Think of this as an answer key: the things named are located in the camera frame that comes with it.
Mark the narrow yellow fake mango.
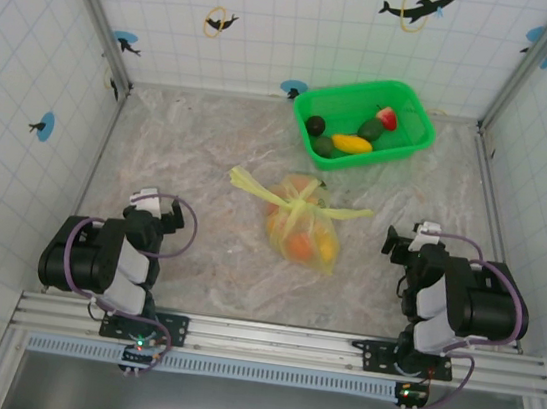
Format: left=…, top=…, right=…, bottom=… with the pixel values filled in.
left=316, top=233, right=338, bottom=262

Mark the red fake tomato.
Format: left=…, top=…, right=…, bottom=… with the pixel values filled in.
left=283, top=234, right=314, bottom=264

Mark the yellow-green avocado print bag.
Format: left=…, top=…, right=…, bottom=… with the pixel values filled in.
left=218, top=163, right=379, bottom=282

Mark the green plastic basket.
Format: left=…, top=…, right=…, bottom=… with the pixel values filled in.
left=286, top=68, right=444, bottom=178

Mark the fat yellow fake mango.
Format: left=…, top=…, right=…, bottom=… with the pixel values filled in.
left=329, top=131, right=376, bottom=158

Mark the green fake avocado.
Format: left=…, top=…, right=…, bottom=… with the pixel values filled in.
left=311, top=134, right=338, bottom=159
left=356, top=116, right=386, bottom=143

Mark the red fake apple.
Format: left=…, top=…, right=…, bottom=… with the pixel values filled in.
left=372, top=104, right=401, bottom=133

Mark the dark brown fake avocado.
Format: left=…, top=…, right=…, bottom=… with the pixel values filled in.
left=304, top=114, right=329, bottom=139

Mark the marbled plastic table cover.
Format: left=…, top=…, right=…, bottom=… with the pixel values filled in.
left=62, top=74, right=534, bottom=356

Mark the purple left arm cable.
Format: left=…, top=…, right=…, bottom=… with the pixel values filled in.
left=49, top=180, right=203, bottom=378

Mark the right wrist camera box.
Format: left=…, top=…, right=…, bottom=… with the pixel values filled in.
left=412, top=219, right=444, bottom=248

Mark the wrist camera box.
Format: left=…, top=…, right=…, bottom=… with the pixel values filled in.
left=127, top=184, right=169, bottom=220
left=412, top=219, right=444, bottom=248

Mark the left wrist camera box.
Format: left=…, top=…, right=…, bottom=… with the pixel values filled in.
left=127, top=184, right=169, bottom=220

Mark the aluminium side rail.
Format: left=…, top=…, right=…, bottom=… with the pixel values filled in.
left=69, top=83, right=132, bottom=225
left=449, top=125, right=547, bottom=355

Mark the aluminium back rail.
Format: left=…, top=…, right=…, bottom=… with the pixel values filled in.
left=130, top=73, right=482, bottom=130

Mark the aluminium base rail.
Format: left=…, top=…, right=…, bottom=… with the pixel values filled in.
left=9, top=288, right=547, bottom=402

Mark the grey slotted cable duct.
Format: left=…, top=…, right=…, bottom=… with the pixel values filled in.
left=24, top=331, right=405, bottom=403

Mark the aluminium corner post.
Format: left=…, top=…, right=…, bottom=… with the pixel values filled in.
left=476, top=0, right=547, bottom=144
left=40, top=0, right=146, bottom=99

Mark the large dolphin ring sticker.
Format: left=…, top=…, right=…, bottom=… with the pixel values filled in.
left=375, top=0, right=457, bottom=40

